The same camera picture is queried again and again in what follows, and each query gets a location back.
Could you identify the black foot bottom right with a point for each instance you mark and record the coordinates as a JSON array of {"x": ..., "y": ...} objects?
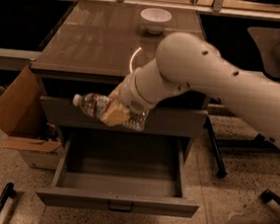
[{"x": 269, "y": 195}]

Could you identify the grey middle drawer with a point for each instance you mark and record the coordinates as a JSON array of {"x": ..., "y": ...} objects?
[{"x": 163, "y": 121}]

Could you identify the white ceramic bowl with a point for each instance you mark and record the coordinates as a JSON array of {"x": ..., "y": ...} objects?
[{"x": 155, "y": 20}]

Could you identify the brown cardboard box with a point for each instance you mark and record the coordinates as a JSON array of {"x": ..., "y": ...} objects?
[{"x": 23, "y": 120}]

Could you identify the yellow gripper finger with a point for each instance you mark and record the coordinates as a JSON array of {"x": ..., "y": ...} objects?
[
  {"x": 115, "y": 114},
  {"x": 115, "y": 93}
]

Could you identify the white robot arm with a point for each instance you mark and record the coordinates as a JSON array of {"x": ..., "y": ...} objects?
[{"x": 184, "y": 62}]

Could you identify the clear plastic water bottle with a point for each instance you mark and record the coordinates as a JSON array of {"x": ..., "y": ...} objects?
[{"x": 94, "y": 105}]

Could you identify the grey drawer cabinet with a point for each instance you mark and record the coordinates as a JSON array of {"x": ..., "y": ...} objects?
[{"x": 92, "y": 51}]

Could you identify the grey open bottom drawer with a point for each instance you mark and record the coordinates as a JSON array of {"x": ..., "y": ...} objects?
[{"x": 120, "y": 172}]

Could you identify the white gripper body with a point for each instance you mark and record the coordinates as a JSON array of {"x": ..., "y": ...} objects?
[{"x": 129, "y": 95}]

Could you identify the black bar bottom left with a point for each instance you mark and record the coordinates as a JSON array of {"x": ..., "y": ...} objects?
[{"x": 7, "y": 192}]

